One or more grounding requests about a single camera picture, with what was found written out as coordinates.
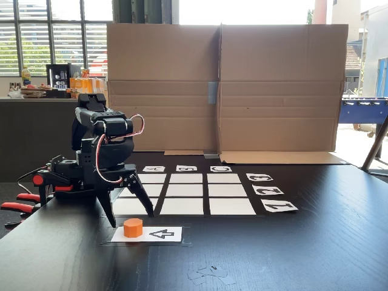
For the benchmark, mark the black glass-door appliance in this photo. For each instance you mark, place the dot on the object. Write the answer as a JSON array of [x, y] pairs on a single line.
[[59, 77]]

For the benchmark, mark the paper label number 1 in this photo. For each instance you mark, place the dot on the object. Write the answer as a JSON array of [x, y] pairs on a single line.
[[279, 206]]

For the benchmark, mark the paper label number 3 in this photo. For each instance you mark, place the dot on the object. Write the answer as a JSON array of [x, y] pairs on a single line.
[[259, 177]]

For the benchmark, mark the red and black clamp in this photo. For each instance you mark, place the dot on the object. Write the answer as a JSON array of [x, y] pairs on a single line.
[[38, 180]]

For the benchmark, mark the paper label letter B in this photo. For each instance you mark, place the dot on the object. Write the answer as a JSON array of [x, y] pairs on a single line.
[[186, 168]]

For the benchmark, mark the paper label letter A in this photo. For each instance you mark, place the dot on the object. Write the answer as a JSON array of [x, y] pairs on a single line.
[[153, 169]]

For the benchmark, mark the blue foosball table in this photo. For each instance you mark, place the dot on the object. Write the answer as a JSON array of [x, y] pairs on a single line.
[[363, 112]]

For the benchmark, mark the white arrow paper sheet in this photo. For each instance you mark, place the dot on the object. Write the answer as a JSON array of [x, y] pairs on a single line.
[[163, 234]]

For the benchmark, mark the slanted metal table leg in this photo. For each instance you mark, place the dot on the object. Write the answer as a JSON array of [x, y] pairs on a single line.
[[376, 142]]

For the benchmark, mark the orange round token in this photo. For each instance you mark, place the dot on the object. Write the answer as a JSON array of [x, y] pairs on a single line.
[[132, 228]]

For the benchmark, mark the dark counter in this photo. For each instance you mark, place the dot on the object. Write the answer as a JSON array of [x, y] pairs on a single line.
[[36, 136]]

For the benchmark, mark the paper label number 2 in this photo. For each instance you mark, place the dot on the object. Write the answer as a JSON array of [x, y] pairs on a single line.
[[268, 190]]

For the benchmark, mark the white nine-square grid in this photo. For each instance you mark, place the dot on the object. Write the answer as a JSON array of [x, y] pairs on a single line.
[[194, 194]]

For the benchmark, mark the brown cardboard box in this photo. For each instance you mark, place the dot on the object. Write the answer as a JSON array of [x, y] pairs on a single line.
[[282, 91], [163, 60]]

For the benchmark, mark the yellow bottle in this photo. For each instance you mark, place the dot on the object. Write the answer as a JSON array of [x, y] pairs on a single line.
[[26, 76]]

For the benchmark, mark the paper label letter C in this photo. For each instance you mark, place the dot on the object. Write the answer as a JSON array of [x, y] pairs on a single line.
[[220, 168]]

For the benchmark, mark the clear tape scraps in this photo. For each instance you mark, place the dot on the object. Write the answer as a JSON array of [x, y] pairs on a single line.
[[212, 274]]

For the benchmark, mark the grey duct tape strip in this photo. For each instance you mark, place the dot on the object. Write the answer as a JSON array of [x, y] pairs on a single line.
[[212, 92], [210, 154]]

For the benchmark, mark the orange drink cartons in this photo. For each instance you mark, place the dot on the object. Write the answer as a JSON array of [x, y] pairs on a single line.
[[88, 85]]

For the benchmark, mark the plates of food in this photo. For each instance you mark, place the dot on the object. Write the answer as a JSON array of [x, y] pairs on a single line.
[[31, 91]]

